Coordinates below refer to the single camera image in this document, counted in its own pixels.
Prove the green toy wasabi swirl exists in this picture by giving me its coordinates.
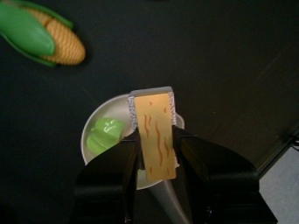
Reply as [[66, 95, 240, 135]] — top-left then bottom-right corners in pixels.
[[86, 117, 127, 156]]

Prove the yellow toy egg block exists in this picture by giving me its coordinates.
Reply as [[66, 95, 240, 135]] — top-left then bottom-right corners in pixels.
[[127, 86, 180, 182]]

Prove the toy corn cob green husk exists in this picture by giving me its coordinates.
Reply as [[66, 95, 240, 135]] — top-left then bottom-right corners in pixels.
[[0, 0, 87, 68]]

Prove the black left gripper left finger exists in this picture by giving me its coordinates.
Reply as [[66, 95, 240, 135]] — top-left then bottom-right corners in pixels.
[[70, 129, 143, 224]]

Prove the black table edge frame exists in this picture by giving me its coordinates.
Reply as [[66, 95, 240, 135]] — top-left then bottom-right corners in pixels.
[[255, 128, 299, 179]]

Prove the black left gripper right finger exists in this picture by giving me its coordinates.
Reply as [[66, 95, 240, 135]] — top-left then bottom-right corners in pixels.
[[172, 125, 279, 224]]

